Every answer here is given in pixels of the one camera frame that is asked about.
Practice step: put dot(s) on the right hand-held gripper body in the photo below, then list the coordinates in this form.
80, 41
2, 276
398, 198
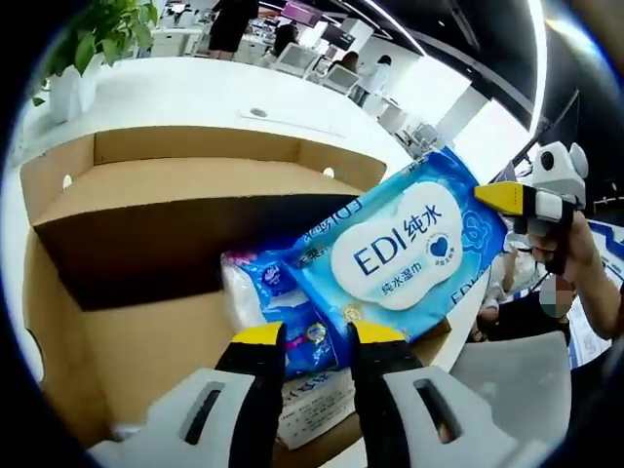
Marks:
560, 168

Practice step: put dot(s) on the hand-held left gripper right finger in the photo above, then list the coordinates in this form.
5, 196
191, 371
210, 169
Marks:
385, 390

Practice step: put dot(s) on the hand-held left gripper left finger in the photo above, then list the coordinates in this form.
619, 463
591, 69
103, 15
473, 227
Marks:
253, 390

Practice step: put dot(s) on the blue soft tissue pack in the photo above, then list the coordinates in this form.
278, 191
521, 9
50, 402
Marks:
263, 297

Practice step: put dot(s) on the brown cardboard shoe box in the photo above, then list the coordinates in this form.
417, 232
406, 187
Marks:
146, 312

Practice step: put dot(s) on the blue wet wipes pack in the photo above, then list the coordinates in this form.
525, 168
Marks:
400, 253

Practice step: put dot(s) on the person's right hand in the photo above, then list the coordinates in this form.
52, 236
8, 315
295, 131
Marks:
585, 253

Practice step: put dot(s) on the small white carton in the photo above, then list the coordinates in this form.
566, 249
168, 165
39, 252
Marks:
317, 409

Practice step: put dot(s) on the grey mesh office chair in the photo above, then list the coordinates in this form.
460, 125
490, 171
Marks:
512, 380

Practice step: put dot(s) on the white office chair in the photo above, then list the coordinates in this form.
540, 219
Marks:
341, 79
297, 58

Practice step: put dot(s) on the purple display screen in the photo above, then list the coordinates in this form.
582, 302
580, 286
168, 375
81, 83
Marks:
300, 10

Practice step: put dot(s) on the potted green plant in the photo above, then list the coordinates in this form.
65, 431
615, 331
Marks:
97, 39

